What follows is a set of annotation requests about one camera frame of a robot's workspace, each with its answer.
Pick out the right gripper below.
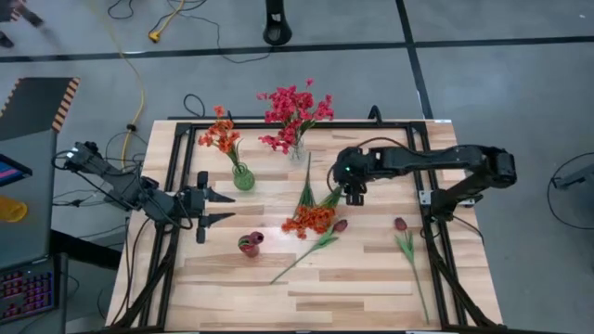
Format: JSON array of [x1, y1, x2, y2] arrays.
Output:
[[332, 147, 380, 207]]

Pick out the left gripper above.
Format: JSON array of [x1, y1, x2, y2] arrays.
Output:
[[178, 170, 237, 246]]

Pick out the red artificial tulip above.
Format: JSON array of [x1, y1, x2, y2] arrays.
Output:
[[393, 216, 431, 325], [269, 218, 349, 286]]

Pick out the green textured glass vase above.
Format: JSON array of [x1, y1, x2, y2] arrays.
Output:
[[231, 162, 256, 192]]

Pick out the orange artificial flower bunch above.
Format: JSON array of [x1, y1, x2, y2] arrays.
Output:
[[198, 105, 245, 175], [280, 152, 344, 240]]

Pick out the pink-red artificial flower bunch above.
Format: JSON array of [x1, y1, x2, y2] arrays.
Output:
[[278, 77, 336, 140], [256, 90, 303, 157]]

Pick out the red ribbed glass vase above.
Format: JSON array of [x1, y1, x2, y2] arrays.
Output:
[[238, 234, 262, 259]]

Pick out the clear textured glass vase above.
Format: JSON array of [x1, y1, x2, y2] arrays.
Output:
[[288, 138, 308, 163]]

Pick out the black round stand base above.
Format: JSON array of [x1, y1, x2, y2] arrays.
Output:
[[262, 0, 294, 47]]

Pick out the grey operator desk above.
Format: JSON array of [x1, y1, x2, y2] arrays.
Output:
[[0, 129, 69, 334]]

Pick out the backlit laptop keyboard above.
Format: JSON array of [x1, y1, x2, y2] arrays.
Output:
[[0, 268, 59, 326]]

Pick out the tablet with lit screen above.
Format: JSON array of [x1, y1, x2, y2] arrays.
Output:
[[0, 152, 33, 189]]

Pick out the black mat with hazard edge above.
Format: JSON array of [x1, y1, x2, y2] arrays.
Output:
[[0, 76, 81, 143]]

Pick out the grey stand leg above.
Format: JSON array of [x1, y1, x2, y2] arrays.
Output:
[[551, 162, 594, 190]]

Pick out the black metal rig frame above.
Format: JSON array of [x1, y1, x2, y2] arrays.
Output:
[[106, 118, 507, 334]]

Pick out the yellow extension cable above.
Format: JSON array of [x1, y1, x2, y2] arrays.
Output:
[[92, 0, 187, 171]]

